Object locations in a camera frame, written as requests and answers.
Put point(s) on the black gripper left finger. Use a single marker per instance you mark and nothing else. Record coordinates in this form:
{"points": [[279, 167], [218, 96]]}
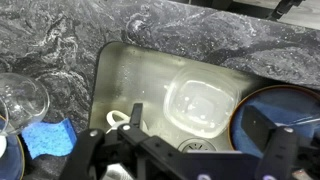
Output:
{"points": [[86, 150]]}

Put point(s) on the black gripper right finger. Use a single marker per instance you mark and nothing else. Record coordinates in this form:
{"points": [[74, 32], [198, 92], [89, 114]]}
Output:
{"points": [[278, 150]]}

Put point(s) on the white printed coffee mug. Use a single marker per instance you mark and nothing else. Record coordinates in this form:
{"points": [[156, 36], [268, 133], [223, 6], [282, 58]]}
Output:
{"points": [[115, 117]]}

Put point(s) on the blue cellulose sponge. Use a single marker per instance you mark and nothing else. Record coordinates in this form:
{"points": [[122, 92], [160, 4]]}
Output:
{"points": [[46, 138]]}

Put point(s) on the blue bowl brown rim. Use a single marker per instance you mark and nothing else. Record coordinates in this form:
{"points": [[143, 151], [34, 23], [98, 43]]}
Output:
{"points": [[286, 106]]}

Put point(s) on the clear glass bowl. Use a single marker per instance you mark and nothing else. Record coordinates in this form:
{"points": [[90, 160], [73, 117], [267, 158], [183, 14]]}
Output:
{"points": [[23, 100]]}

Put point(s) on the metal sink drain strainer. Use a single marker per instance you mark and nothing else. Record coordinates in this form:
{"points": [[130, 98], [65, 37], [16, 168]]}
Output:
{"points": [[196, 145]]}

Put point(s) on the stainless steel sink basin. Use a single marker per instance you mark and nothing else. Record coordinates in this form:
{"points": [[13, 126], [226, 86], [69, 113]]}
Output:
{"points": [[133, 76]]}

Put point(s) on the clear plastic food container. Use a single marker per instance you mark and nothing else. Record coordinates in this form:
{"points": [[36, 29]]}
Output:
{"points": [[200, 103]]}

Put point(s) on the black stand leg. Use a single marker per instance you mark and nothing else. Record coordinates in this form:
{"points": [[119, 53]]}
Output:
{"points": [[281, 9]]}

